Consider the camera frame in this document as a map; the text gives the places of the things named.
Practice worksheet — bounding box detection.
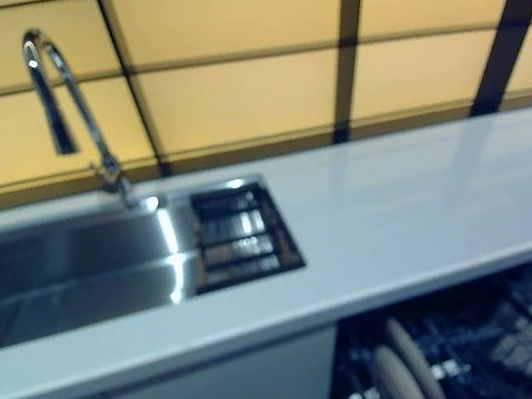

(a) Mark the black sink drying rack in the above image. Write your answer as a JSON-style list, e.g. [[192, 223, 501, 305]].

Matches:
[[173, 172, 320, 313]]

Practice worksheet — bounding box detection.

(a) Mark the white cabinet door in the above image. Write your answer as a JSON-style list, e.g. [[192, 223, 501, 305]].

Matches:
[[100, 292, 344, 399]]

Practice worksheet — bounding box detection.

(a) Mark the chrome gooseneck kitchen faucet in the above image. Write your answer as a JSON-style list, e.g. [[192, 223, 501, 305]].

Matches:
[[0, 25, 164, 209]]

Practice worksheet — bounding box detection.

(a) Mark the stainless steel sink basin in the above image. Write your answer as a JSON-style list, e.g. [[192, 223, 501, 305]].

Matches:
[[0, 133, 321, 399]]

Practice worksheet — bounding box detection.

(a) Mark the dark wire dishwasher rack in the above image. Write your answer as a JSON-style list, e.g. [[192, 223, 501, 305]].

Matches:
[[330, 233, 532, 399]]

